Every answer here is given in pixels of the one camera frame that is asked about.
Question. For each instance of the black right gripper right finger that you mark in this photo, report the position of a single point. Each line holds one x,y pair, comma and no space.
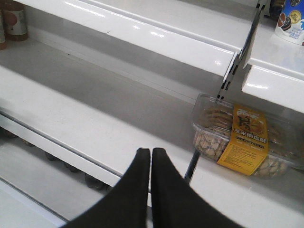
175,204

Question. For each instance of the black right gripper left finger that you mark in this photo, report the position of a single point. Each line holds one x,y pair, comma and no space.
125,206

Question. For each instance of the clear snack box yellow label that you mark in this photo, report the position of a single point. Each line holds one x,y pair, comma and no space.
246,140

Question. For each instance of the white metal store shelving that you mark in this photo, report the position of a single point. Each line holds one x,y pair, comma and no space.
97,79

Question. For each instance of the blue cookie cup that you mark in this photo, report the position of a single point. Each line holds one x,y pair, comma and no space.
290,24

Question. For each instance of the front right orange juice bottle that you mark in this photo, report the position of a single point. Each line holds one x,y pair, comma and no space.
15,20

